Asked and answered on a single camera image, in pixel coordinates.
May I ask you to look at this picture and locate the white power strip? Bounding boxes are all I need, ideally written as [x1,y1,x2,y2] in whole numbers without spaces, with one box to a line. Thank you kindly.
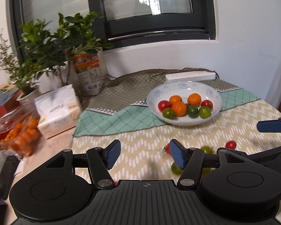
[165,71,216,83]

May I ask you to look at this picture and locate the black window frame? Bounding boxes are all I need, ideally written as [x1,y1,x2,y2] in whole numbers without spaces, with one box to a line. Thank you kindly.
[9,0,217,62]

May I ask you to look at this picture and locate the patterned tablecloth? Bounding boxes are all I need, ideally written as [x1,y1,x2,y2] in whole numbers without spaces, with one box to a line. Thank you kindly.
[72,69,281,180]

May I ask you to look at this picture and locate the green lime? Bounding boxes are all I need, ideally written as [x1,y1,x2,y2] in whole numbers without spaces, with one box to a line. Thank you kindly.
[199,106,212,119]

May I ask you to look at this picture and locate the orange mandarin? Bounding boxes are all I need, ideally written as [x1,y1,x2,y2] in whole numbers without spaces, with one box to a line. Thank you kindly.
[187,93,202,107]
[169,95,183,105]
[172,102,187,117]

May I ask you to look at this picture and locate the large green tomato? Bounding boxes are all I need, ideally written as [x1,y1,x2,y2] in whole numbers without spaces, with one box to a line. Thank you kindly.
[187,106,199,118]

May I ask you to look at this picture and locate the red tomato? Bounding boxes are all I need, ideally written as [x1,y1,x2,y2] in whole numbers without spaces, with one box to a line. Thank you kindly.
[225,141,237,149]
[163,143,170,155]
[201,100,213,111]
[158,100,172,112]

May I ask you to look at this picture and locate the small potted plant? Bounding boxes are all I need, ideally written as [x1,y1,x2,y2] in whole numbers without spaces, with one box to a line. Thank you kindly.
[0,30,41,105]

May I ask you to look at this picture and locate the potted green plant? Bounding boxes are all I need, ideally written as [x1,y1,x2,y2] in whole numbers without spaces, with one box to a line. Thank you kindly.
[19,11,113,86]

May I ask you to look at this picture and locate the clear box of mandarins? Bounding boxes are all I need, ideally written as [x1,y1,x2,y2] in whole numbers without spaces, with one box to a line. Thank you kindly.
[0,106,41,156]

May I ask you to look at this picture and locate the tissue pack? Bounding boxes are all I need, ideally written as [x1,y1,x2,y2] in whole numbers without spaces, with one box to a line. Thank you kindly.
[34,85,83,139]

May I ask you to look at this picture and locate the white floral plate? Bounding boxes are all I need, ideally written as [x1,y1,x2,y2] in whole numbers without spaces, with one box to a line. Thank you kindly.
[147,81,222,126]

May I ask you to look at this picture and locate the green tomato front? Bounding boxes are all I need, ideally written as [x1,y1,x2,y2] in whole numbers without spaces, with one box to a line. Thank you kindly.
[171,162,183,175]

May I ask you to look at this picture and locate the printed food bag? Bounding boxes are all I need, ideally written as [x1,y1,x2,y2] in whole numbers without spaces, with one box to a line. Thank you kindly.
[73,50,107,97]

